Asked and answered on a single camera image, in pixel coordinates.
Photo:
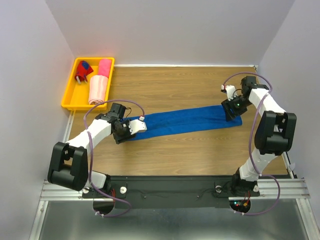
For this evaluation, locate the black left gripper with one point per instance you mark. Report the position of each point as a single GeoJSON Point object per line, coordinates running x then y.
{"type": "Point", "coordinates": [127, 136]}

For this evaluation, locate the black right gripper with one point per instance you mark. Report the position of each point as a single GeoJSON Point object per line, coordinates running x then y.
{"type": "Point", "coordinates": [227, 105]}

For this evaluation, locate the blue towel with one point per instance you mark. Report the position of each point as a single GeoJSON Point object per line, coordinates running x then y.
{"type": "Point", "coordinates": [186, 121]}

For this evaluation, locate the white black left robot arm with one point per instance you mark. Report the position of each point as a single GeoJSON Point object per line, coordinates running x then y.
{"type": "Point", "coordinates": [69, 160]}

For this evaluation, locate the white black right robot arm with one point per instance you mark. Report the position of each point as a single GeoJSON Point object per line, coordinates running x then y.
{"type": "Point", "coordinates": [272, 130]}

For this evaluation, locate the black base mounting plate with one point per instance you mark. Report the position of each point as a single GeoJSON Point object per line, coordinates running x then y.
{"type": "Point", "coordinates": [164, 192]}

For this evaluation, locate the light pink rolled towel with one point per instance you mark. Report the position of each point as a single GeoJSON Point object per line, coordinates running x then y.
{"type": "Point", "coordinates": [97, 89]}

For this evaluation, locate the yellow plastic tray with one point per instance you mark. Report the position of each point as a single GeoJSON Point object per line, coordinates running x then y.
{"type": "Point", "coordinates": [76, 95]}

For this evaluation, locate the hot pink rolled towel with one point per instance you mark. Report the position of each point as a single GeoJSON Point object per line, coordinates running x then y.
{"type": "Point", "coordinates": [104, 67]}

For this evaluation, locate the red blue patterned cloth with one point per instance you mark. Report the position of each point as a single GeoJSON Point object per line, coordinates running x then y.
{"type": "Point", "coordinates": [82, 71]}

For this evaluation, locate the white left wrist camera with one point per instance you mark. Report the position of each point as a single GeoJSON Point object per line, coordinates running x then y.
{"type": "Point", "coordinates": [137, 126]}

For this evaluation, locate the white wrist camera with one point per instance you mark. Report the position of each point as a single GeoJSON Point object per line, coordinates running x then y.
{"type": "Point", "coordinates": [137, 126]}
{"type": "Point", "coordinates": [230, 91]}

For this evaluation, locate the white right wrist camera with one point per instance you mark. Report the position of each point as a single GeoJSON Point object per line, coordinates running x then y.
{"type": "Point", "coordinates": [230, 91]}

